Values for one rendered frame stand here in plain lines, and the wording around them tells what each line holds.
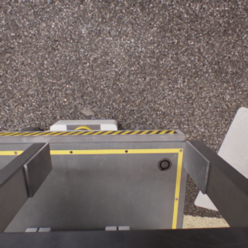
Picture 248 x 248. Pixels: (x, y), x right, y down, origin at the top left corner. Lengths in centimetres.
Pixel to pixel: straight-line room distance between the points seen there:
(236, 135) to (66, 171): 79
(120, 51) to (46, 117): 44
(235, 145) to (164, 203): 53
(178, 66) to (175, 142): 40
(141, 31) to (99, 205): 68
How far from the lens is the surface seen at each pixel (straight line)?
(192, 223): 120
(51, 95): 86
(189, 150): 16
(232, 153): 104
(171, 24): 85
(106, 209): 64
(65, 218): 68
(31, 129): 82
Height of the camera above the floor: 80
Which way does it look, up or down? 75 degrees down
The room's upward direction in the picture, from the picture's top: 175 degrees clockwise
